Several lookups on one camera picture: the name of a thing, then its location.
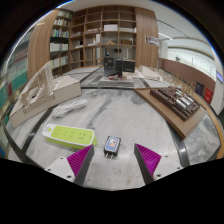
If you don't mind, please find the wooden cubby shelf unit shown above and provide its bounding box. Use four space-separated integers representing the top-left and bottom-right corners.
68 4 138 69

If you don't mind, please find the framed wall picture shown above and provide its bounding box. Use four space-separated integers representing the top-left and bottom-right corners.
144 34 160 47

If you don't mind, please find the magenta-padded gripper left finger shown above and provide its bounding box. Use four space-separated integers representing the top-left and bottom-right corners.
44 144 96 188

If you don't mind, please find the white and green power strip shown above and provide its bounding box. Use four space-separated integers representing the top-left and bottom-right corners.
41 123 99 150

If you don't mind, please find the curved bookshelf with books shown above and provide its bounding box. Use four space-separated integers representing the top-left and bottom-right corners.
0 33 29 124

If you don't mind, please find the dark brown building model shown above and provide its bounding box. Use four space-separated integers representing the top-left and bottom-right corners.
149 85 202 122

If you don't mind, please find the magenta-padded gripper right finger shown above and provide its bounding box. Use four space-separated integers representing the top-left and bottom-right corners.
133 142 185 186

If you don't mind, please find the beige cardboard architectural model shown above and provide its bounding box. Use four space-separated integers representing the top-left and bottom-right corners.
8 60 83 129

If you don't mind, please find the dark grey charger block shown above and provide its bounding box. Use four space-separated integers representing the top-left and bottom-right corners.
103 135 122 159

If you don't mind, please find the grey model base platform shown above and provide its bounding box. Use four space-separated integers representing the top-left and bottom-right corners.
79 66 168 90

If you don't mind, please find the wooden model base board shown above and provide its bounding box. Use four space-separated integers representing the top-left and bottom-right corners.
133 87 208 140

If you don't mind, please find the white power cable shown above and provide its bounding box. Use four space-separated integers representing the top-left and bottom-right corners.
44 98 88 129

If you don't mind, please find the blue wall screen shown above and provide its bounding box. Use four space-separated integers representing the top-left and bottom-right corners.
215 70 224 84

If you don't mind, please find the black block building model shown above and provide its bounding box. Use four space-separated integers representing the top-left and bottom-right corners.
102 54 136 78

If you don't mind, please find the red standing sign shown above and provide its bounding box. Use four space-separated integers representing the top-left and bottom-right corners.
203 87 214 105

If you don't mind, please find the dark bookcase with books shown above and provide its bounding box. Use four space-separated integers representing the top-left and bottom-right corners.
49 9 74 76

